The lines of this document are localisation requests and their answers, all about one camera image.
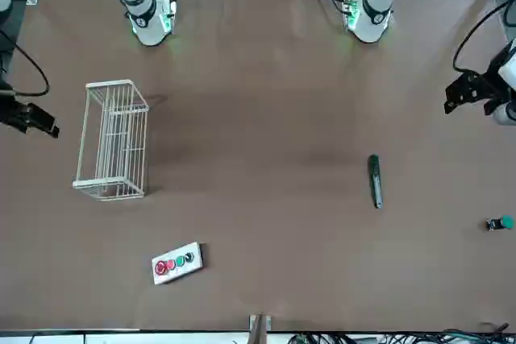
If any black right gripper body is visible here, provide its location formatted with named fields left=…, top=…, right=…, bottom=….
left=0, top=93, right=31, bottom=128

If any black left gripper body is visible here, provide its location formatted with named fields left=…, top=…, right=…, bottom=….
left=482, top=72, right=506, bottom=116

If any small green push button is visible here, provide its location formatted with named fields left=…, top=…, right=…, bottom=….
left=485, top=215, right=516, bottom=234

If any grey push-button control box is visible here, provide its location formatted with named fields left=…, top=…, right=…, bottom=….
left=151, top=241, right=208, bottom=286

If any white workbench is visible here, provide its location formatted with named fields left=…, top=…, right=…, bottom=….
left=0, top=330, right=252, bottom=344

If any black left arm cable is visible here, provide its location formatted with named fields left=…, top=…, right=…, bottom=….
left=451, top=0, right=516, bottom=73

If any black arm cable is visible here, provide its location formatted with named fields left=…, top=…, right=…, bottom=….
left=0, top=29, right=51, bottom=97
left=451, top=0, right=516, bottom=73

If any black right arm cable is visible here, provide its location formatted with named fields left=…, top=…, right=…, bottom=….
left=0, top=29, right=51, bottom=97

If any white wire rack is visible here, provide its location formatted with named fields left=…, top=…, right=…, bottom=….
left=72, top=78, right=151, bottom=202

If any tangled cable bundle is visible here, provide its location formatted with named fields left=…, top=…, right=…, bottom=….
left=287, top=321, right=516, bottom=344

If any aluminium post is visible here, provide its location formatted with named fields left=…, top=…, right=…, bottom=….
left=248, top=313, right=275, bottom=344

